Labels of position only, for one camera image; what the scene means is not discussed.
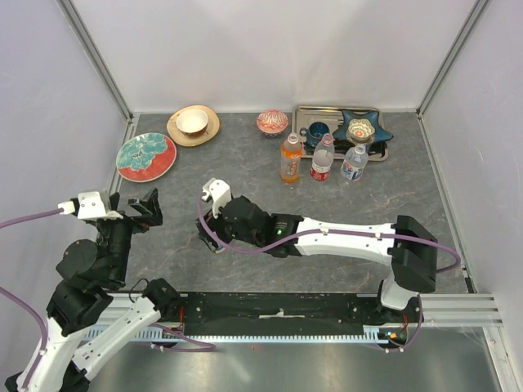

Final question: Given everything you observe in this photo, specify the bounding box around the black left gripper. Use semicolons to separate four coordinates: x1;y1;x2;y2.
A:
100;186;164;284

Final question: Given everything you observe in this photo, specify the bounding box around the orange juice bottle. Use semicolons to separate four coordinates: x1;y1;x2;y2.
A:
279;133;303;183

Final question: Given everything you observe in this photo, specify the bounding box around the tall red-cap clear bottle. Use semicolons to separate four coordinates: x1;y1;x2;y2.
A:
310;133;335;181

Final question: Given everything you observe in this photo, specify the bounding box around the clear Pocari Sweat bottle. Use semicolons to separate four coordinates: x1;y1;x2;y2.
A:
341;144;369;181

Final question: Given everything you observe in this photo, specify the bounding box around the small red-cap clear bottle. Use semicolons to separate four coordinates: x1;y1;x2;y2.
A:
209;242;226;254

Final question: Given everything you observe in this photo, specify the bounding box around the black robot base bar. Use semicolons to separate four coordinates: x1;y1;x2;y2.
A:
161;292;419;334

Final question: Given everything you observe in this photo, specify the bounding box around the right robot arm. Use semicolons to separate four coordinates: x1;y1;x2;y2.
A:
196;196;438;322

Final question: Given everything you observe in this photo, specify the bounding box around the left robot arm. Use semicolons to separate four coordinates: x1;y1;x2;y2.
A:
1;189;181;391

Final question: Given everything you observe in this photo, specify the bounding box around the red teal floral plate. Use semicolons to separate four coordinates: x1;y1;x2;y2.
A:
116;132;177;183

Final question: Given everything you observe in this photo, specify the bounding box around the tan saucer plate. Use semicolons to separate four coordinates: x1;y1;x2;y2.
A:
167;105;220;147

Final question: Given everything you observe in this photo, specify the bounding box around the red white tea cup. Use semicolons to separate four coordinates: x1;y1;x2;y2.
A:
176;109;208;137

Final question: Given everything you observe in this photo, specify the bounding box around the red patterned bowl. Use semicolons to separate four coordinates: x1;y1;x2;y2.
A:
257;109;288;136

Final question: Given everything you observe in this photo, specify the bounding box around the blue ceramic cup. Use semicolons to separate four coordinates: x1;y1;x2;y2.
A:
300;122;330;148

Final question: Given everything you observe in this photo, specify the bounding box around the steel tray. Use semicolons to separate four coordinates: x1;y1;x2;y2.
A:
292;105;390;162

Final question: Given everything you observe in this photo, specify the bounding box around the patterned flower bowl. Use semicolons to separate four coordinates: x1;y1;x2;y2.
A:
346;118;376;145

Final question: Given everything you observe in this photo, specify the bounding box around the blue star-shaped dish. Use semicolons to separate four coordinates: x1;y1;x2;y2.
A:
333;109;394;143

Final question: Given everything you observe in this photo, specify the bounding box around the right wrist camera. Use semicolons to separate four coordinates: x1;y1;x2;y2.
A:
201;178;232;219

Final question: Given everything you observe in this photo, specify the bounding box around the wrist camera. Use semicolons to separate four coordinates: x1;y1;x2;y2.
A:
57;191;111;221
201;178;232;219

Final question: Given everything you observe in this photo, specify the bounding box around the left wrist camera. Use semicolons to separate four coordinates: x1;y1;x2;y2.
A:
57;191;111;221

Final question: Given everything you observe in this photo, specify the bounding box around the slotted cable duct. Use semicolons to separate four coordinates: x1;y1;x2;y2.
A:
81;324;408;343

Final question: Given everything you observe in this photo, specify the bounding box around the left aluminium frame post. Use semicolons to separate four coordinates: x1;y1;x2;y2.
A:
57;0;134;123

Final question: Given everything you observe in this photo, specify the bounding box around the aluminium frame post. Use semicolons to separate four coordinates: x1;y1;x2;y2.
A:
416;0;490;120
57;0;134;123

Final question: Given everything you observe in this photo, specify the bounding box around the right aluminium frame post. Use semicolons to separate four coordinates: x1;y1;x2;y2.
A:
416;0;490;120

